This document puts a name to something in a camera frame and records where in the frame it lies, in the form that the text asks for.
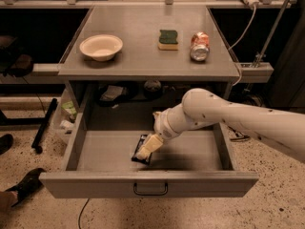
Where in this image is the crushed orange soda can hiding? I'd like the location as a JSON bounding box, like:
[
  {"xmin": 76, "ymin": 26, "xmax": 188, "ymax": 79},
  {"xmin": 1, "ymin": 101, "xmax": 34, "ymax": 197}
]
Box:
[{"xmin": 190, "ymin": 31, "xmax": 210, "ymax": 62}]

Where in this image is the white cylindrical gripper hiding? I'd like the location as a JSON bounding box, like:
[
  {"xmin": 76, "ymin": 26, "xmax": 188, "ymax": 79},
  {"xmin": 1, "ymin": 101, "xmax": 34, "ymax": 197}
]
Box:
[{"xmin": 139, "ymin": 104, "xmax": 207, "ymax": 158}]

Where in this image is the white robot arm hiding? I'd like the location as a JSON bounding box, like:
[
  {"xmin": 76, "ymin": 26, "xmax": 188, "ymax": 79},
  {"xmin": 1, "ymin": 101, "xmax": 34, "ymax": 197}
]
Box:
[{"xmin": 135, "ymin": 88, "xmax": 305, "ymax": 163}]

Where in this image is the black floor cable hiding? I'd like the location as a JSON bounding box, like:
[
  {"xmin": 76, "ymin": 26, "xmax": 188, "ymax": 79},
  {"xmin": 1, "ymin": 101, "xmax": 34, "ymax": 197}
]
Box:
[{"xmin": 77, "ymin": 198, "xmax": 92, "ymax": 229}]

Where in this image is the black shoe on foot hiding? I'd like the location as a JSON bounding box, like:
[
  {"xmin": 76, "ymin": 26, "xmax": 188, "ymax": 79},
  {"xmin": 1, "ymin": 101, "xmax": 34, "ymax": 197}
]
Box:
[{"xmin": 7, "ymin": 168, "xmax": 45, "ymax": 207}]

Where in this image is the black drawer handle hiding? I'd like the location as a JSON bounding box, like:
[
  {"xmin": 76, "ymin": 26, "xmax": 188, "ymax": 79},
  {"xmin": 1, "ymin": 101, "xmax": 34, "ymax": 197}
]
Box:
[{"xmin": 133, "ymin": 183, "xmax": 168, "ymax": 197}]

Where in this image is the white paper bowl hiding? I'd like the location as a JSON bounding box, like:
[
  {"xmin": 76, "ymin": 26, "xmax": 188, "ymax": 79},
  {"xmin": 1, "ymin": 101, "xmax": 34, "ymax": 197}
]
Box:
[{"xmin": 79, "ymin": 34, "xmax": 123, "ymax": 62}]

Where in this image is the clear plastic bin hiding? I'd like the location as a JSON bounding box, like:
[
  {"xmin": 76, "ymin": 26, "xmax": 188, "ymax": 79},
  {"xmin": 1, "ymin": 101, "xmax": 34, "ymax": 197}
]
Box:
[{"xmin": 51, "ymin": 90, "xmax": 77, "ymax": 143}]

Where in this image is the green yellow sponge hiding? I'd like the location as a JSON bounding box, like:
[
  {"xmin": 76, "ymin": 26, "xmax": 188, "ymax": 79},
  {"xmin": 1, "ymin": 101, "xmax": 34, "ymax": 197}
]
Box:
[{"xmin": 158, "ymin": 30, "xmax": 178, "ymax": 51}]

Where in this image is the dark blue rxbar wrapper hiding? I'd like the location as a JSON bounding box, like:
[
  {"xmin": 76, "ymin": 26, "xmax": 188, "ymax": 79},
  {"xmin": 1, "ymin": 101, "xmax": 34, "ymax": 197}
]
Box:
[{"xmin": 132, "ymin": 135, "xmax": 152, "ymax": 165}]

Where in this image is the black bar on floor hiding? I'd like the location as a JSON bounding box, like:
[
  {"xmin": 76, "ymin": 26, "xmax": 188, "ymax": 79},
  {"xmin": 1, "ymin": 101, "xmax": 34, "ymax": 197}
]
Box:
[{"xmin": 31, "ymin": 98, "xmax": 57, "ymax": 154}]

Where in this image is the open grey top drawer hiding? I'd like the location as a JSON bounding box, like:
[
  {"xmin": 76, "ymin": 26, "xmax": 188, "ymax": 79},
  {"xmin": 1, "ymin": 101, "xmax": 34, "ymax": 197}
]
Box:
[{"xmin": 39, "ymin": 83, "xmax": 259, "ymax": 199}]

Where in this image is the white power cable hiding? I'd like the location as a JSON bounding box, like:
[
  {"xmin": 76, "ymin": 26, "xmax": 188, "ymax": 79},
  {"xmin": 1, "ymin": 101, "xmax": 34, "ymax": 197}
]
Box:
[{"xmin": 227, "ymin": 3, "xmax": 257, "ymax": 87}]

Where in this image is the grey cabinet with counter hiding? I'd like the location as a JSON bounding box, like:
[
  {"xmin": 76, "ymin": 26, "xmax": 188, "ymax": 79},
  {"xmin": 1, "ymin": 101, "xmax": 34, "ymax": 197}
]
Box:
[{"xmin": 59, "ymin": 3, "xmax": 238, "ymax": 107}]

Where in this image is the metal tripod pole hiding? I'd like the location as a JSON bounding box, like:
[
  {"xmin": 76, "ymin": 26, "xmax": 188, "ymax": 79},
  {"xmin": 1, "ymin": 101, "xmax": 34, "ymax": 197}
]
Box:
[{"xmin": 251, "ymin": 0, "xmax": 290, "ymax": 68}]

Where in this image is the dark shoe at left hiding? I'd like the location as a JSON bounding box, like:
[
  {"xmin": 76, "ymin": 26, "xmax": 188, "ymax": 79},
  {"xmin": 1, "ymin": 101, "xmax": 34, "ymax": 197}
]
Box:
[{"xmin": 0, "ymin": 134, "xmax": 13, "ymax": 155}]

